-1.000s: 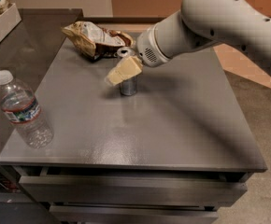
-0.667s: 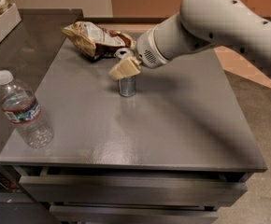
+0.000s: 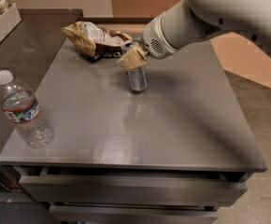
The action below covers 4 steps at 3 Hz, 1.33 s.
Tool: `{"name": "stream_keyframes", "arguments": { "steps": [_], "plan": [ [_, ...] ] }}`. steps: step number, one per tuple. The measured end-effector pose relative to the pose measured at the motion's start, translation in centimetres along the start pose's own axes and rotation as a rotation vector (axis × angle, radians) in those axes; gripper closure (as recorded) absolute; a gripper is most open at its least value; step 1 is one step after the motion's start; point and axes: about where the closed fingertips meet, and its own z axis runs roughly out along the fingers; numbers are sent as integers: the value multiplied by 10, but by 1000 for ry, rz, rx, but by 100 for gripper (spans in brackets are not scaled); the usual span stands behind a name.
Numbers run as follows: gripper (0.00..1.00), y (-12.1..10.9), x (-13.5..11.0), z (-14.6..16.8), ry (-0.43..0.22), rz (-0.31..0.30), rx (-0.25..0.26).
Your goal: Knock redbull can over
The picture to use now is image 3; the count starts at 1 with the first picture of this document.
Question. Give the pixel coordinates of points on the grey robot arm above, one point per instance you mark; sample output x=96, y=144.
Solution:
x=192, y=21

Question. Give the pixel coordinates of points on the grey drawer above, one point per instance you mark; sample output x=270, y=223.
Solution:
x=148, y=190
x=122, y=215

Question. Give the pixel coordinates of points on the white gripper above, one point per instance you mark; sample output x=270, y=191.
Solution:
x=153, y=41

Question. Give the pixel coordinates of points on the silver redbull can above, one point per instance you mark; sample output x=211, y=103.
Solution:
x=137, y=76

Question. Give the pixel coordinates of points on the upper grey drawer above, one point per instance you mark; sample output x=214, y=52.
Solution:
x=148, y=190

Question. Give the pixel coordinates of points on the lower grey drawer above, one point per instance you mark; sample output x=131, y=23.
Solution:
x=122, y=215

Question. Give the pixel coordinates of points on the crumpled brown chip bag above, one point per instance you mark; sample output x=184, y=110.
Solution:
x=95, y=42

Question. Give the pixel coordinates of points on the white snack box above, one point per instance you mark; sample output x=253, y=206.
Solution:
x=8, y=21

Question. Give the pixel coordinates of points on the clear plastic water bottle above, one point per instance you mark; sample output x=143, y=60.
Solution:
x=18, y=102

